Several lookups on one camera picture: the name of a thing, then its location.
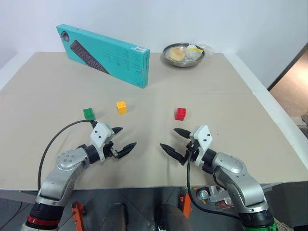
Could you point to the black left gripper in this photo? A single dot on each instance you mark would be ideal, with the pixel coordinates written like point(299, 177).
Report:
point(109, 148)

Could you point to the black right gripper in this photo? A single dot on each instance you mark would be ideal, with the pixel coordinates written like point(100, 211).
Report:
point(193, 150)

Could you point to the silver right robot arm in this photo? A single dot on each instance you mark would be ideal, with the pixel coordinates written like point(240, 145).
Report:
point(238, 175)

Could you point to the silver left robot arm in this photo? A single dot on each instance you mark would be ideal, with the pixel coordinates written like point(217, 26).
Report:
point(65, 166)

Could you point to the red toy brick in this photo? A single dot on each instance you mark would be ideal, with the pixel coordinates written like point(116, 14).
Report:
point(180, 114)

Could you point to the beige table cover sheet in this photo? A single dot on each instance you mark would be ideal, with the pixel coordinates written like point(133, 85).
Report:
point(149, 125)
point(192, 79)

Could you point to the yellow toy brick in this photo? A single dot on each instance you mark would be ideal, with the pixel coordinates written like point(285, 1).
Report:
point(122, 108)

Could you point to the green toy brick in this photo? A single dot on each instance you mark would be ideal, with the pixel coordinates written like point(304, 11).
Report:
point(89, 114)

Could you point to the small round silver can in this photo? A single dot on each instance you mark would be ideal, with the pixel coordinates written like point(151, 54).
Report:
point(204, 194)

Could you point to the orange clamp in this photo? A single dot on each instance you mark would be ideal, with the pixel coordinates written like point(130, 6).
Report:
point(185, 207)
point(77, 216)

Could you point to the dark rounded shape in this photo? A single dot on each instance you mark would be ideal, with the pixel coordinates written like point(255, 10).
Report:
point(119, 216)
point(174, 219)

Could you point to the metal bowl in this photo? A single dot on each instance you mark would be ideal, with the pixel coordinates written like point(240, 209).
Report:
point(179, 63)

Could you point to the teal keyboard box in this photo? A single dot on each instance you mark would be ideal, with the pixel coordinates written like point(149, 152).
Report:
point(108, 54)

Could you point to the round bread bun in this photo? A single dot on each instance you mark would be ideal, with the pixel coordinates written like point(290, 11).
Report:
point(176, 54)

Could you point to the clear plastic food wrapper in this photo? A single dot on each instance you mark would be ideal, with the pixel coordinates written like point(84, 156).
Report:
point(193, 51)

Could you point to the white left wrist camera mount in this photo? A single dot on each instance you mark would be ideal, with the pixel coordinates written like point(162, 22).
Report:
point(99, 134)

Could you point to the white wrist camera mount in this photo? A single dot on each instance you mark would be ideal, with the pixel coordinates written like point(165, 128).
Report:
point(99, 134)
point(203, 138)

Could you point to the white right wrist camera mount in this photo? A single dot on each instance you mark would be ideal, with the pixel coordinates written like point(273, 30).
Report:
point(203, 138)

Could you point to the grey metal bracket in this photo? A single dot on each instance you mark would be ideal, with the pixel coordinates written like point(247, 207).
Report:
point(217, 193)

